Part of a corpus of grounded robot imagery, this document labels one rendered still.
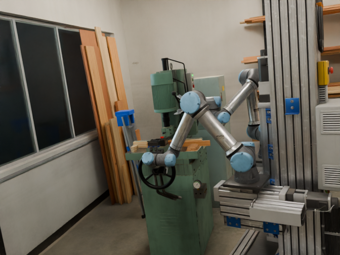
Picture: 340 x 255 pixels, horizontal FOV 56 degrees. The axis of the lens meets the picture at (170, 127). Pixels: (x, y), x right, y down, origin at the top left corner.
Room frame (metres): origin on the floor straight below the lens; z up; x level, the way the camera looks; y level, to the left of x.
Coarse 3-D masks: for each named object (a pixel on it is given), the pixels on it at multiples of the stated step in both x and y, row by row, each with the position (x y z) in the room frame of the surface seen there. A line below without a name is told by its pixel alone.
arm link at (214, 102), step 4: (208, 100) 2.24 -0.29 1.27; (212, 100) 2.23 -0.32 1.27; (216, 100) 2.23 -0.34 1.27; (220, 100) 2.23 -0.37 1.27; (208, 104) 2.24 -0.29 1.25; (212, 104) 2.23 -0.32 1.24; (216, 104) 2.23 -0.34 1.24; (220, 104) 2.23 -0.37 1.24; (212, 108) 2.23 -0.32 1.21; (216, 108) 2.23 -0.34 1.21
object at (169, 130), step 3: (168, 126) 2.55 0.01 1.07; (171, 126) 2.54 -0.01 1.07; (174, 126) 2.61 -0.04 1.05; (162, 129) 2.51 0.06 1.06; (165, 129) 2.50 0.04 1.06; (168, 129) 2.49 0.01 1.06; (171, 129) 2.53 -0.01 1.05; (168, 132) 2.49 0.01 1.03; (171, 132) 2.52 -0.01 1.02; (174, 132) 2.60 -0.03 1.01; (162, 135) 2.51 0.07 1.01; (165, 135) 2.50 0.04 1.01; (168, 135) 2.49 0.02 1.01; (171, 135) 2.52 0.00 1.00
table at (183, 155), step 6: (138, 150) 2.54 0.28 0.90; (144, 150) 2.52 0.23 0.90; (198, 150) 2.34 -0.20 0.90; (126, 156) 2.49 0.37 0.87; (132, 156) 2.48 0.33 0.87; (138, 156) 2.46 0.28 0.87; (180, 156) 2.35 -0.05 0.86; (186, 156) 2.33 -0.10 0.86; (192, 156) 2.32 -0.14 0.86; (198, 156) 2.32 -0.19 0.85
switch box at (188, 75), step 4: (192, 72) 2.83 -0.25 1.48; (184, 76) 2.77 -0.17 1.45; (188, 76) 2.76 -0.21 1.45; (192, 76) 2.81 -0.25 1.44; (184, 80) 2.77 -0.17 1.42; (188, 80) 2.76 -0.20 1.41; (188, 84) 2.76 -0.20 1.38; (192, 84) 2.78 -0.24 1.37; (188, 88) 2.76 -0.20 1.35; (192, 88) 2.77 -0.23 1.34
